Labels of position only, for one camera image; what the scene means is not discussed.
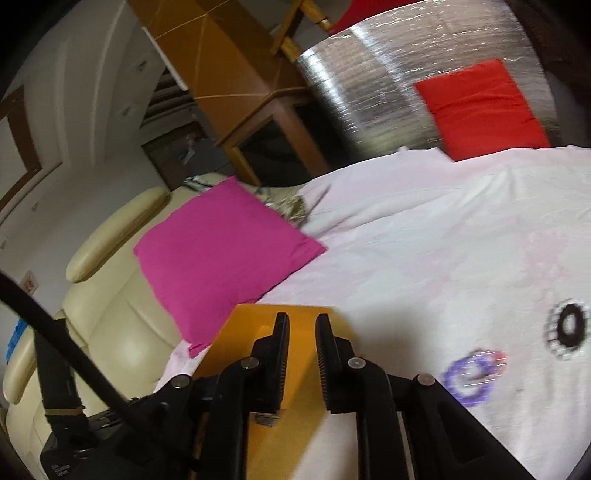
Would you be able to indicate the pink white blanket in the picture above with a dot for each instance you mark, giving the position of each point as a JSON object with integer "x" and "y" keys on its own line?
{"x": 429, "y": 259}

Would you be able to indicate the red pillow on bed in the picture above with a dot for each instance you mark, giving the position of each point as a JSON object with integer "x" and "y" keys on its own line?
{"x": 480, "y": 110}

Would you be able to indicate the wooden cabinet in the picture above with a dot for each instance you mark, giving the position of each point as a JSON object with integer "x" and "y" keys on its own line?
{"x": 224, "y": 57}

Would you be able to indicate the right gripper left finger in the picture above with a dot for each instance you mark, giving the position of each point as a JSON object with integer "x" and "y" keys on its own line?
{"x": 270, "y": 375}

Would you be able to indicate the magenta pillow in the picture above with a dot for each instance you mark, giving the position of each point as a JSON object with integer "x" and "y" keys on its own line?
{"x": 220, "y": 249}

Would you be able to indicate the floral patterned cushion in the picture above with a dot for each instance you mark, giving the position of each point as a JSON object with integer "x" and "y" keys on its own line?
{"x": 290, "y": 202}

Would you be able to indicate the large red cushion behind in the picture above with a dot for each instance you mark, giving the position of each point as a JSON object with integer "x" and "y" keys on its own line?
{"x": 360, "y": 10}

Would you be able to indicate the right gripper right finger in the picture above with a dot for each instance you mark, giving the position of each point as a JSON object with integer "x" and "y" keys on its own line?
{"x": 333, "y": 361}

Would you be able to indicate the beige leather sofa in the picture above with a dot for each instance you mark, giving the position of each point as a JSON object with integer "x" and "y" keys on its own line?
{"x": 112, "y": 315}

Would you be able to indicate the orange cardboard box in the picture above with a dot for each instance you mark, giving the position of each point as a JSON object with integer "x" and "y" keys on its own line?
{"x": 242, "y": 444}

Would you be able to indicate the wooden stair railing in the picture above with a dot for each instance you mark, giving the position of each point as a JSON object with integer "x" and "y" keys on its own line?
{"x": 304, "y": 18}

